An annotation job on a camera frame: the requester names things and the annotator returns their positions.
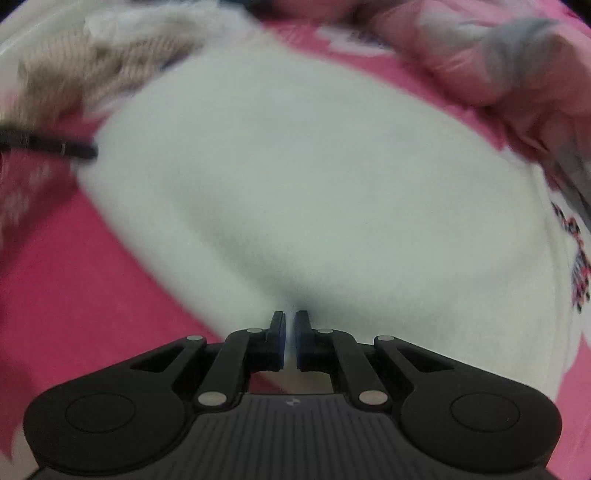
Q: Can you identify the white fleece deer sweater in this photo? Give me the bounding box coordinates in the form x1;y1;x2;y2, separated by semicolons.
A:
79;38;576;397

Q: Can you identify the beige checked knit garment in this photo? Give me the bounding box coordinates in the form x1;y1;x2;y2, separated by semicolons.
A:
1;27;200;128

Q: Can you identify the pink floral bed sheet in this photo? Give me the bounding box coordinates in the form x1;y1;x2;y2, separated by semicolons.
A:
1;20;590;479

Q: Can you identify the white cloth garment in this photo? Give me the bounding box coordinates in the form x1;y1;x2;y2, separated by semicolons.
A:
84;1;262;47

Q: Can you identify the pink and blue quilt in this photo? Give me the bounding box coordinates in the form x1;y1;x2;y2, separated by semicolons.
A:
271;1;590;201

